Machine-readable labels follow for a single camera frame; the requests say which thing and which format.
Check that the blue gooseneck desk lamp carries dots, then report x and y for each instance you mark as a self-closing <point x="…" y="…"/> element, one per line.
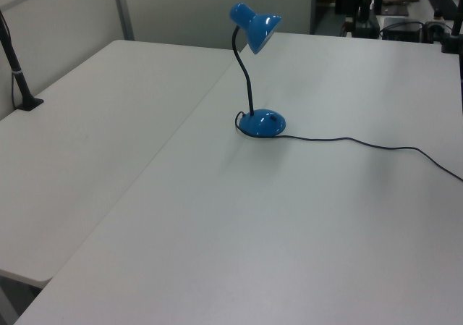
<point x="261" y="124"/>

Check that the black electronics box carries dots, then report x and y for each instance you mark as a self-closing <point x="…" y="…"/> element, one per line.
<point x="401" y="31"/>

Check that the black clamp pole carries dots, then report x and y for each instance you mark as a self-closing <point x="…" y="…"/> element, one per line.
<point x="453" y="35"/>

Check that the grey partition frame post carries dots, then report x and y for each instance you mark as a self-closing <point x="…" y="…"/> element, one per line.
<point x="123" y="6"/>

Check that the black camera stand pole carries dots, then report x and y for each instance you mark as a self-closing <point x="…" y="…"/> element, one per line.
<point x="18" y="79"/>

